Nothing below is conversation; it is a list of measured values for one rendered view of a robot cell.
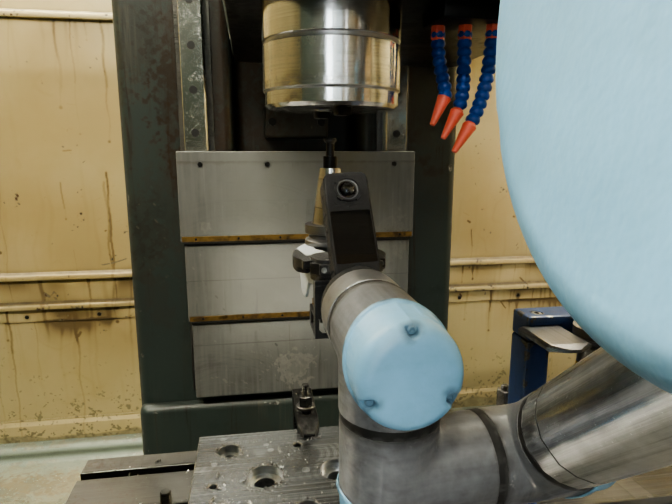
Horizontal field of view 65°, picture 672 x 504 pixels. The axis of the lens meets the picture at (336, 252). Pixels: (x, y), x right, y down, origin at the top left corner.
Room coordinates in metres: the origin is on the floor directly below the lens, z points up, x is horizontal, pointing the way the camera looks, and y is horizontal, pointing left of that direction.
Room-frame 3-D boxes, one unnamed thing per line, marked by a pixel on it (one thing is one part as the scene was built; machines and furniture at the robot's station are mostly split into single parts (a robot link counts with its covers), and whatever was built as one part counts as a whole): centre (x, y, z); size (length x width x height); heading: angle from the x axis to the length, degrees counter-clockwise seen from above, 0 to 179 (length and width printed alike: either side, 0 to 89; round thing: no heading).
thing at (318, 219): (0.64, 0.01, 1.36); 0.04 x 0.04 x 0.07
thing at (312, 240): (0.64, 0.01, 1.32); 0.06 x 0.06 x 0.03
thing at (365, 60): (0.64, 0.01, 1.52); 0.16 x 0.16 x 0.12
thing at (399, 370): (0.36, -0.04, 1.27); 0.11 x 0.08 x 0.09; 9
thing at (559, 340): (0.55, -0.24, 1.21); 0.07 x 0.05 x 0.01; 9
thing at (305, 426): (0.79, 0.05, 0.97); 0.13 x 0.03 x 0.15; 9
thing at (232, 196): (1.08, 0.08, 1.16); 0.48 x 0.05 x 0.51; 99
